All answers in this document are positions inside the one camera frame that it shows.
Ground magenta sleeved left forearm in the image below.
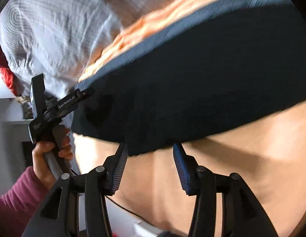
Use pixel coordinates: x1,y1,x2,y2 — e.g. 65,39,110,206
0,166,48,236

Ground red patterned cloth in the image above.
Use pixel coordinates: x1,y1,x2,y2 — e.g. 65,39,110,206
0,46,20,96

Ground grey white striped duvet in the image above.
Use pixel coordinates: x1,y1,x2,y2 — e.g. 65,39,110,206
0,0,188,99

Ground person's left hand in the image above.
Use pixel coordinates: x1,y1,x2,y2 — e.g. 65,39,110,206
32,125,74,189

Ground orange bed sheet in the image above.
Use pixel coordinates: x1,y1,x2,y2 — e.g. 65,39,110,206
74,0,306,236

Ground black pants with patterned waistband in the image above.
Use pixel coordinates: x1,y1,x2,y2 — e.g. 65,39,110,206
72,0,306,156

